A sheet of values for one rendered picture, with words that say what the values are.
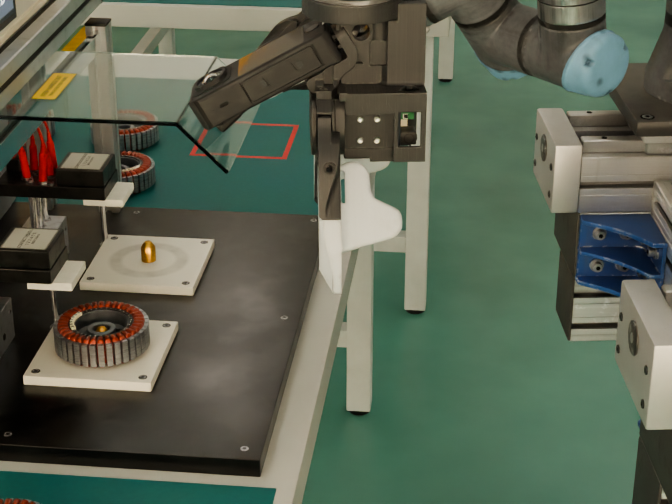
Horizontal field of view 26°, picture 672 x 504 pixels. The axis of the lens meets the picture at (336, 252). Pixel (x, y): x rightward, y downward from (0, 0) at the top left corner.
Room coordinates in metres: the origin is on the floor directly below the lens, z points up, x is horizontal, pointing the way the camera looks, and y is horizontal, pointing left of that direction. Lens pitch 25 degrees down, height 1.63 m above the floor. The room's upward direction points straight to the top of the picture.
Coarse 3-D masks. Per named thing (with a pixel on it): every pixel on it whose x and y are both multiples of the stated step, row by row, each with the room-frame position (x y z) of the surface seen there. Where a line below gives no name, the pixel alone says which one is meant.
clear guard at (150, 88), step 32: (64, 64) 1.72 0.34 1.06; (96, 64) 1.72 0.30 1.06; (128, 64) 1.72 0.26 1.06; (160, 64) 1.72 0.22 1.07; (192, 64) 1.72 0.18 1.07; (224, 64) 1.75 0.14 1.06; (64, 96) 1.60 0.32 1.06; (96, 96) 1.60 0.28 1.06; (128, 96) 1.60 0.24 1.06; (160, 96) 1.60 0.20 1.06; (192, 128) 1.53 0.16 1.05; (224, 160) 1.53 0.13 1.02
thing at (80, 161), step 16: (64, 160) 1.77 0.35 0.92; (80, 160) 1.76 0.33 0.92; (96, 160) 1.76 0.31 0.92; (112, 160) 1.78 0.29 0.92; (16, 176) 1.77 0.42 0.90; (64, 176) 1.73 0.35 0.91; (80, 176) 1.73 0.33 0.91; (96, 176) 1.73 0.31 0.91; (112, 176) 1.77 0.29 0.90; (0, 192) 1.74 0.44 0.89; (16, 192) 1.74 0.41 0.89; (32, 192) 1.73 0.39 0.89; (48, 192) 1.73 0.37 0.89; (64, 192) 1.73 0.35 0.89; (80, 192) 1.73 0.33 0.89; (96, 192) 1.73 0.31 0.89; (112, 192) 1.75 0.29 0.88; (128, 192) 1.76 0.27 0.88; (32, 208) 1.74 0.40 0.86; (32, 224) 1.74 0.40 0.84
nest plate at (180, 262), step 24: (120, 240) 1.82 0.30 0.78; (144, 240) 1.82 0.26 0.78; (168, 240) 1.82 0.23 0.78; (192, 240) 1.82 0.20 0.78; (96, 264) 1.74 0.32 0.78; (120, 264) 1.74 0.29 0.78; (144, 264) 1.74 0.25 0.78; (168, 264) 1.74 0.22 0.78; (192, 264) 1.74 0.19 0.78; (96, 288) 1.69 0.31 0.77; (120, 288) 1.68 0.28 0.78; (144, 288) 1.68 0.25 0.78; (168, 288) 1.68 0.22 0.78; (192, 288) 1.67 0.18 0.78
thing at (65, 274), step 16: (16, 240) 1.52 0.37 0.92; (32, 240) 1.52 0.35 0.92; (48, 240) 1.52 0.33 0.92; (64, 240) 1.55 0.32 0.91; (0, 256) 1.49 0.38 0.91; (16, 256) 1.49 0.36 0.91; (32, 256) 1.49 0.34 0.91; (48, 256) 1.49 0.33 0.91; (64, 256) 1.54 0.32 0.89; (0, 272) 1.49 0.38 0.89; (16, 272) 1.49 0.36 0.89; (32, 272) 1.49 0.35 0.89; (48, 272) 1.48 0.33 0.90; (64, 272) 1.52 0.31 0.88; (80, 272) 1.52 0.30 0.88; (32, 288) 1.49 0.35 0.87; (48, 288) 1.49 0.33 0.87; (64, 288) 1.49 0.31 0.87
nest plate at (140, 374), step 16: (48, 336) 1.54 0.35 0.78; (160, 336) 1.54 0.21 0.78; (48, 352) 1.50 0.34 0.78; (144, 352) 1.50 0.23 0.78; (160, 352) 1.50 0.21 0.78; (32, 368) 1.46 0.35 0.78; (48, 368) 1.46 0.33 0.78; (64, 368) 1.46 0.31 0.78; (80, 368) 1.46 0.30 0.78; (96, 368) 1.46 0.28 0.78; (112, 368) 1.46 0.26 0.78; (128, 368) 1.46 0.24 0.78; (144, 368) 1.46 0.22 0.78; (160, 368) 1.48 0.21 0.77; (32, 384) 1.45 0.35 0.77; (48, 384) 1.44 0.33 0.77; (64, 384) 1.44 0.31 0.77; (80, 384) 1.44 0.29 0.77; (96, 384) 1.44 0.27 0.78; (112, 384) 1.44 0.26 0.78; (128, 384) 1.43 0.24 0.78; (144, 384) 1.43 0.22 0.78
